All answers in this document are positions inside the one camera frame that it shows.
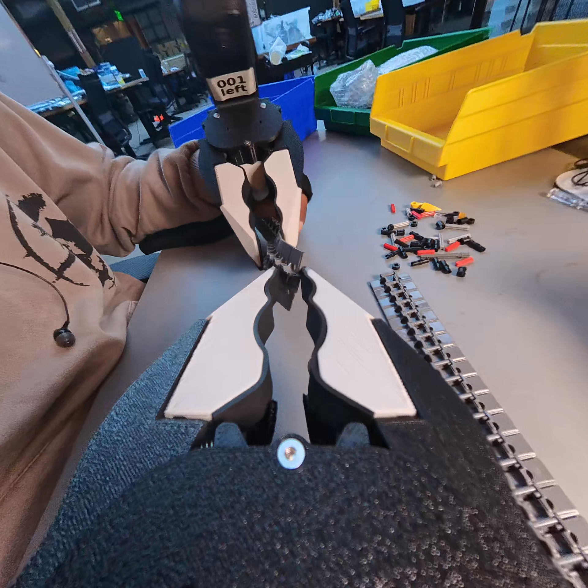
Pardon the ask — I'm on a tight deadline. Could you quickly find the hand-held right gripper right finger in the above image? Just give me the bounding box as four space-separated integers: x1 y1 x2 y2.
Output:
301 268 419 420

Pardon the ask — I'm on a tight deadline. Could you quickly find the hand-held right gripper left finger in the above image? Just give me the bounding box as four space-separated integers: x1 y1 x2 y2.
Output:
163 268 277 420

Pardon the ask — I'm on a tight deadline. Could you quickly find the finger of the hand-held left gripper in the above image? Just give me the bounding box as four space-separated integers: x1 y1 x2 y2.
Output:
264 148 303 259
214 162 266 271

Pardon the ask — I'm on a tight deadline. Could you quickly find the grey toy track belt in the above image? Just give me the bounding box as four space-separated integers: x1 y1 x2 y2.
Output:
255 217 307 312
367 271 588 572

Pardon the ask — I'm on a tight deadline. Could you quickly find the pile of small building pieces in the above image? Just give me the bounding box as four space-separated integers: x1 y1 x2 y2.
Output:
380 201 487 277

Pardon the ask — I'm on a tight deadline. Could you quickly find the grey desk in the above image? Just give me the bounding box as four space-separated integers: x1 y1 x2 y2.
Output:
28 110 588 588

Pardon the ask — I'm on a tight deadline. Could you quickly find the blue plastic storage bin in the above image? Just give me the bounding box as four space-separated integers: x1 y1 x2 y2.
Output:
169 76 318 149

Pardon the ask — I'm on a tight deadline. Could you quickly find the black chair armrest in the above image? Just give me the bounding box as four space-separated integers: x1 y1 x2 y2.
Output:
139 220 236 256

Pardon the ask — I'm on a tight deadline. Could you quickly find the green plastic storage bin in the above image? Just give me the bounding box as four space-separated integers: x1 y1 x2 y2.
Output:
314 27 491 136

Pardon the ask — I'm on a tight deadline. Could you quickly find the grey chair seat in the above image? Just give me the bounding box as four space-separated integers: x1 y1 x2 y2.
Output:
109 253 160 282

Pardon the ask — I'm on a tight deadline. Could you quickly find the clear plastic parts bag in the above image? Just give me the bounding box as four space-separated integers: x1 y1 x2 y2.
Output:
330 60 379 109
377 45 437 76

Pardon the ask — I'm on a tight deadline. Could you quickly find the background black office chair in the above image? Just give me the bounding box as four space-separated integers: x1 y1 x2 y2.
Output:
77 69 138 157

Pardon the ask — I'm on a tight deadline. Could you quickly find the person's beige hoodie torso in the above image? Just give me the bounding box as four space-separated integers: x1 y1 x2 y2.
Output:
0 175 148 586

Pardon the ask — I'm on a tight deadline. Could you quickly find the yellow plastic storage bin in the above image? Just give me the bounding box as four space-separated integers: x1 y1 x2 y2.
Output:
370 18 588 181

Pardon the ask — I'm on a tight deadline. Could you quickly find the thin black cable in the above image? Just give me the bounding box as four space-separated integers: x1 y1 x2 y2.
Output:
0 262 72 332

